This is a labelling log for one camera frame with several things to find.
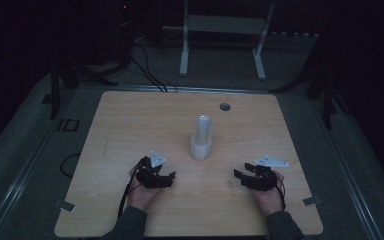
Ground black cable loop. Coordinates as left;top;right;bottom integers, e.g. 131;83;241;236
59;152;83;179

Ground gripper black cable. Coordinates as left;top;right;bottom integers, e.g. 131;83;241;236
274;175;288;212
117;159;145;219

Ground grey tape piece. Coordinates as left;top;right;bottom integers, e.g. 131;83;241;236
302;196;323;207
53;199;77;214

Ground black tripod stand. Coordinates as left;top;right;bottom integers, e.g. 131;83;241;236
48;61;118;120
268;34;341;131

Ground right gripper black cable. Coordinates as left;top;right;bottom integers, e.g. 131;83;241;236
274;175;288;212

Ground black floor cables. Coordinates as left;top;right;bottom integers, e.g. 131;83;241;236
130;42;178;93

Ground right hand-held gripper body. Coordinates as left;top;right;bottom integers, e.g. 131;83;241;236
241;154;290;193

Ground white metal stand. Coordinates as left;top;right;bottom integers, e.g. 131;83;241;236
179;0;277;81

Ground person's right hand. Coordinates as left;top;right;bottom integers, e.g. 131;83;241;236
251;170;286;218

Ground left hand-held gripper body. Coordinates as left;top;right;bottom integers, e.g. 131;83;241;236
135;150;172;190

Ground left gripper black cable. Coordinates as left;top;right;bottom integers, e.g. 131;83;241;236
117;159;145;219

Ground person's left hand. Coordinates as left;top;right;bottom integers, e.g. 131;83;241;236
126;181;164;213

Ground stack of clear plastic cups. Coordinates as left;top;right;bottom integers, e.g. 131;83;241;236
189;114;213;161

